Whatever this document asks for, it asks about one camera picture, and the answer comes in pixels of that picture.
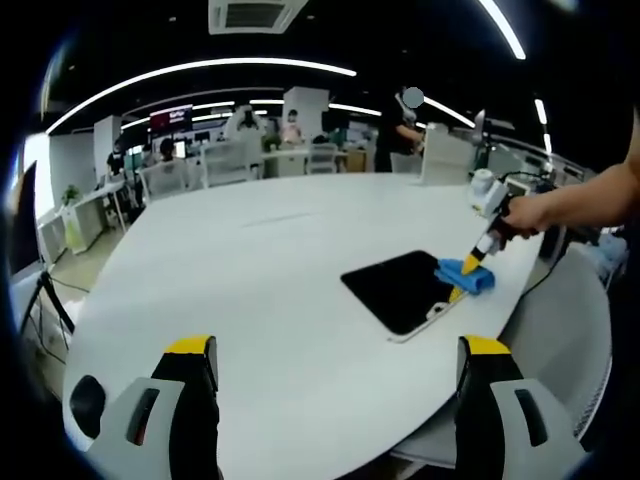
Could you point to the red display screen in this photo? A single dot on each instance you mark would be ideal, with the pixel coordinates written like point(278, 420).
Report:
point(171, 119)

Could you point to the long curved ceiling light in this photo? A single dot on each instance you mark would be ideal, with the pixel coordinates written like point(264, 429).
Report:
point(225, 63)

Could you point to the black round table grommet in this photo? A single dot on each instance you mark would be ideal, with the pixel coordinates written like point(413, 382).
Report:
point(87, 407)

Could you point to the person's right hand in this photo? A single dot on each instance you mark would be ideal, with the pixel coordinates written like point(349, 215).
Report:
point(527, 217)

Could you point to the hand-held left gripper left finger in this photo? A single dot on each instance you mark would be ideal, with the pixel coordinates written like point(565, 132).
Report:
point(150, 425)

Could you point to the white side desk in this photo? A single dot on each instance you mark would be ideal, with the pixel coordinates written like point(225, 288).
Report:
point(85, 205)

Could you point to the ceiling air vent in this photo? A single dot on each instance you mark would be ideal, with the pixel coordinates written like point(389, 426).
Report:
point(257, 15)

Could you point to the small white cabinet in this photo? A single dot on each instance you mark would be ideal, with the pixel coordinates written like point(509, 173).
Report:
point(517, 191)

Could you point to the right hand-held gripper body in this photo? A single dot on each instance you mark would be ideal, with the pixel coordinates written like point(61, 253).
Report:
point(492, 200)

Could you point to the green potted plant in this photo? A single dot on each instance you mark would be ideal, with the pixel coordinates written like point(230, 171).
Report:
point(70, 195)

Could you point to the white upright panel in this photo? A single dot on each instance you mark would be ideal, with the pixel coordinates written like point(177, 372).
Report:
point(447, 155)

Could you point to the white mesh office chair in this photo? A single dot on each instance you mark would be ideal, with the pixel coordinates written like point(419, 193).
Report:
point(226, 164)
point(322, 159)

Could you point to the black tripod stand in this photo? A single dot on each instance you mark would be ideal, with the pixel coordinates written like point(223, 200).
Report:
point(50, 300)

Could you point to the blue cleaning cloth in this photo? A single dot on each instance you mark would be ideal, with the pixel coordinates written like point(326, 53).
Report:
point(465, 280)

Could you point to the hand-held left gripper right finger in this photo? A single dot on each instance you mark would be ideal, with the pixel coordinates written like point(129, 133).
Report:
point(515, 430)

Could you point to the grey mesh office chair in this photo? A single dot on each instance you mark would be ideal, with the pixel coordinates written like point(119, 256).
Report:
point(565, 340)

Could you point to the short ceiling light strip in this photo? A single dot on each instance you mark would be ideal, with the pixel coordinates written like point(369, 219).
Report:
point(505, 27)

